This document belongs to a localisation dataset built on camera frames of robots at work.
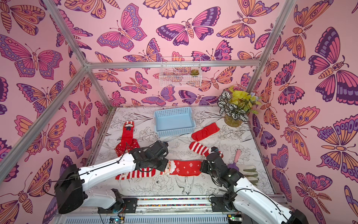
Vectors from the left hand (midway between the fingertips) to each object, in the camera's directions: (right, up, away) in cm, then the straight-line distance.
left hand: (167, 164), depth 80 cm
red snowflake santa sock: (+9, -4, +3) cm, 10 cm away
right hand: (+19, 0, +1) cm, 19 cm away
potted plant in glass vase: (+41, +34, +5) cm, 54 cm away
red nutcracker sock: (-32, +16, +23) cm, 42 cm away
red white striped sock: (+23, +5, +14) cm, 27 cm away
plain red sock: (+25, +16, +22) cm, 37 cm away
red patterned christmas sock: (-34, +6, +14) cm, 37 cm away
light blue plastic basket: (+2, +24, +30) cm, 39 cm away
